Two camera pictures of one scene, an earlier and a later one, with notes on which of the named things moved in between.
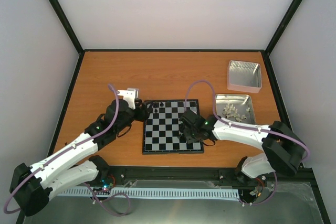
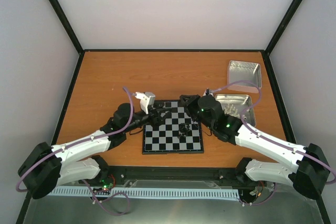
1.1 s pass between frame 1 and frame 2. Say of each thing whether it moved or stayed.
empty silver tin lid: stayed
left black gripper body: moved
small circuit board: stayed
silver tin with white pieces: stayed
